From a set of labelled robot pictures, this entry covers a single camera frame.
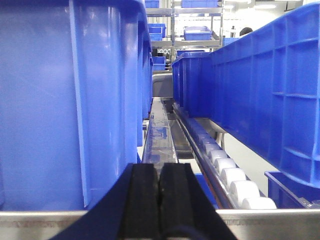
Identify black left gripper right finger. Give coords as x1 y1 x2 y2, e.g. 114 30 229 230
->
159 163 237 240

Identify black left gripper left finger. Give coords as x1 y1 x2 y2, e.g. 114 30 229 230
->
53 163 160 240

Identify blue box lower right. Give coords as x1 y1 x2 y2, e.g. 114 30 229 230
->
264 171 320 209

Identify blue shelf box left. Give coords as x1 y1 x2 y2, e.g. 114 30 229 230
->
0 0 152 211

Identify blue shelf box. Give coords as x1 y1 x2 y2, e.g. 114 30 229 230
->
172 2 320 188
0 0 152 211

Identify blue shelf box right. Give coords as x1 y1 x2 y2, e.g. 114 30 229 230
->
172 2 320 188

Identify white roller track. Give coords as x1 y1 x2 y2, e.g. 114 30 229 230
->
172 102 278 210

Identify blue bin on background rack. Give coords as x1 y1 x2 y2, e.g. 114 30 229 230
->
184 26 212 41

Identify metal shelf divider rail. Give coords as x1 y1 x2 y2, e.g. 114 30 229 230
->
142 97 178 166

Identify metal shelf front rail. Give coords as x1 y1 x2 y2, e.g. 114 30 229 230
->
0 208 320 240

